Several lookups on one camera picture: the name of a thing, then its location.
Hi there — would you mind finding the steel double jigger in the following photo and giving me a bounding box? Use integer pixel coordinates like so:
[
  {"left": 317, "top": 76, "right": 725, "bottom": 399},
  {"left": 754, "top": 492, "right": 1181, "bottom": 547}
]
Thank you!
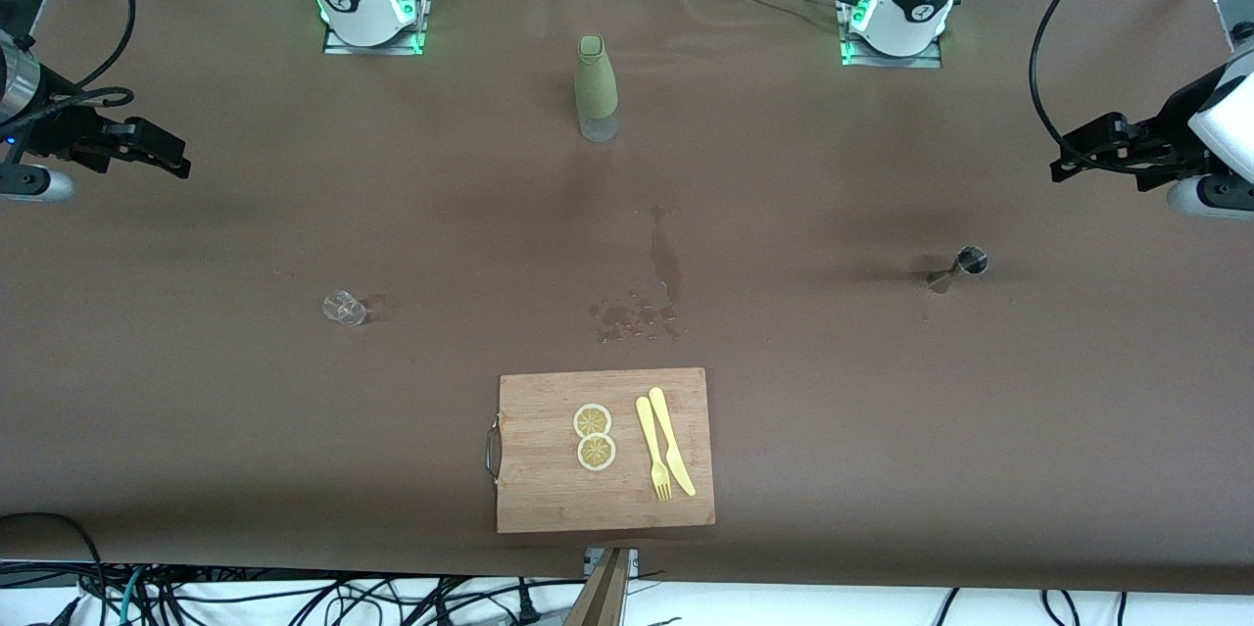
[{"left": 927, "top": 246, "right": 989, "bottom": 295}]

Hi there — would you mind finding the clear glass measuring cup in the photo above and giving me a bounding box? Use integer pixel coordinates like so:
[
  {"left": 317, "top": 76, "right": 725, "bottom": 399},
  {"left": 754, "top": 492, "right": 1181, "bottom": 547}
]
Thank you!
[{"left": 322, "top": 289, "right": 369, "bottom": 327}]

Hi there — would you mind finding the brown table cover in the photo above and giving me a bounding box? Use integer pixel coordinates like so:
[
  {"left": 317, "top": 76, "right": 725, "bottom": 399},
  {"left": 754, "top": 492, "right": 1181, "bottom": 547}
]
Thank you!
[{"left": 0, "top": 0, "right": 1254, "bottom": 596}]

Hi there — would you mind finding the green sleeved glass bottle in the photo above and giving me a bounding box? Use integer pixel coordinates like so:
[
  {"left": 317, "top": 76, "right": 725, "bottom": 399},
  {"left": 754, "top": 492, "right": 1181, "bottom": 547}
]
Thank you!
[{"left": 574, "top": 34, "right": 620, "bottom": 143}]

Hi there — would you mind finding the yellow plastic knife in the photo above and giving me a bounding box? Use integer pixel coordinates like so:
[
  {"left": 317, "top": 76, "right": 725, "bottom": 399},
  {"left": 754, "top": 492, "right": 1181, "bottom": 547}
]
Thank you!
[{"left": 648, "top": 387, "right": 698, "bottom": 498}]

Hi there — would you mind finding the yellow plastic fork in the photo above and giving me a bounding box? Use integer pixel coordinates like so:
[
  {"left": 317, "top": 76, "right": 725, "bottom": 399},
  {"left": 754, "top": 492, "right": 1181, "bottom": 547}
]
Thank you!
[{"left": 635, "top": 396, "right": 674, "bottom": 502}]

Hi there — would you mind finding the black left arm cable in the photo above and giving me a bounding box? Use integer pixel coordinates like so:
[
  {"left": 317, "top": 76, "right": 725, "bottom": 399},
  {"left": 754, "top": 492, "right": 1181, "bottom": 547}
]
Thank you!
[{"left": 1029, "top": 0, "right": 1147, "bottom": 167}]

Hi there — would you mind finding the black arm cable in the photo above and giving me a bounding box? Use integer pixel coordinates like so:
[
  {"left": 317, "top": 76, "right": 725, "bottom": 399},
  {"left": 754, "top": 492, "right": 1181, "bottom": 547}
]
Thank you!
[
  {"left": 1029, "top": 0, "right": 1147, "bottom": 167},
  {"left": 20, "top": 0, "right": 136, "bottom": 118}
]

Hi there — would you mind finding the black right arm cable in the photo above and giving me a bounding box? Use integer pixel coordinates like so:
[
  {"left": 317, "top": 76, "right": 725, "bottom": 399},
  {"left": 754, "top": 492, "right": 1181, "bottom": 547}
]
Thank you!
[{"left": 20, "top": 0, "right": 136, "bottom": 118}]

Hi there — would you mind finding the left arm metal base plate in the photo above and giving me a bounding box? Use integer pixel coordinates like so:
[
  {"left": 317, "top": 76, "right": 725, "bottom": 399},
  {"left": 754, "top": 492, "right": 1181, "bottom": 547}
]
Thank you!
[{"left": 838, "top": 0, "right": 943, "bottom": 69}]

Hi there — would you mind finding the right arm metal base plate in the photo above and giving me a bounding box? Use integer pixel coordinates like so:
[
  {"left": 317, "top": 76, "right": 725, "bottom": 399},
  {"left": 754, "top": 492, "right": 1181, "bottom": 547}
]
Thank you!
[{"left": 321, "top": 0, "right": 432, "bottom": 57}]

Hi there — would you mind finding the thick black floor cable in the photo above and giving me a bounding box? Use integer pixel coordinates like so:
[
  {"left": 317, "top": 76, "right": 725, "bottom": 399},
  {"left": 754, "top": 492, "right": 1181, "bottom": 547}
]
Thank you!
[{"left": 0, "top": 511, "right": 109, "bottom": 626}]

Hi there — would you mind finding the wooden cutting board with handle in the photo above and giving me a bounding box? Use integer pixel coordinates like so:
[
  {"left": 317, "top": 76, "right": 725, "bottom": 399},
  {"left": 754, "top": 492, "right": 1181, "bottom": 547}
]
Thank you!
[{"left": 486, "top": 367, "right": 716, "bottom": 535}]

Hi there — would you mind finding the metal support post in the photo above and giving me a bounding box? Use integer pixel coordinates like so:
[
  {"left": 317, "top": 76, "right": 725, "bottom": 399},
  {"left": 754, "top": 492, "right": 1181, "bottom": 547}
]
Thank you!
[{"left": 566, "top": 548, "right": 630, "bottom": 626}]

